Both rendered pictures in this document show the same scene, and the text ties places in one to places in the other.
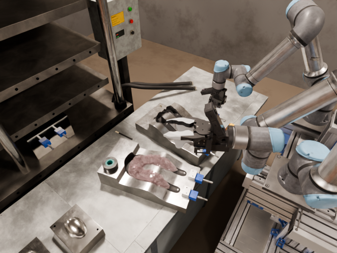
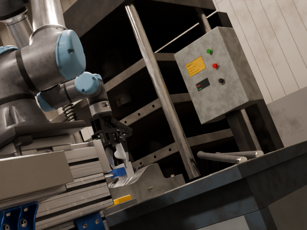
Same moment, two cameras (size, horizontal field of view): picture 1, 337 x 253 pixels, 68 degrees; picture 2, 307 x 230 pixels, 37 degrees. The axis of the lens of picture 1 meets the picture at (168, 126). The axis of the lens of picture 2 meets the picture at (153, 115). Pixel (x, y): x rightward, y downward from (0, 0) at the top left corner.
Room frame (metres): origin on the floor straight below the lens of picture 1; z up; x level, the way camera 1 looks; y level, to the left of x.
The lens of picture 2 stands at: (1.37, -1.94, 0.78)
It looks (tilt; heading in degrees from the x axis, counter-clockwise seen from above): 10 degrees up; 91
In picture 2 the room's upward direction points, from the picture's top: 21 degrees counter-clockwise
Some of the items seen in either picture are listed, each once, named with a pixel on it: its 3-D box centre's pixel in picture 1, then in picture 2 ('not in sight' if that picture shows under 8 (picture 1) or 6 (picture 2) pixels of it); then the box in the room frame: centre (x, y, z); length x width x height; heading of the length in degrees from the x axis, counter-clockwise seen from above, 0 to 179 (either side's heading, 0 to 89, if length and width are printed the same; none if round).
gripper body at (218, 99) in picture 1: (217, 95); (105, 131); (1.16, -0.29, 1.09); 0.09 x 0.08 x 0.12; 52
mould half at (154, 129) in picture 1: (177, 127); (122, 193); (1.11, -0.06, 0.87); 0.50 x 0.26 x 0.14; 52
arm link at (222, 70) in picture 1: (221, 71); (94, 90); (1.17, -0.29, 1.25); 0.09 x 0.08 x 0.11; 89
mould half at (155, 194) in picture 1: (150, 172); not in sight; (0.78, 0.10, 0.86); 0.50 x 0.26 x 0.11; 69
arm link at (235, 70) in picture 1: (239, 74); (84, 86); (1.15, -0.39, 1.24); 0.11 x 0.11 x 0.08; 89
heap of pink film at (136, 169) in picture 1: (151, 167); not in sight; (0.78, 0.09, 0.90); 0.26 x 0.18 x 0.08; 69
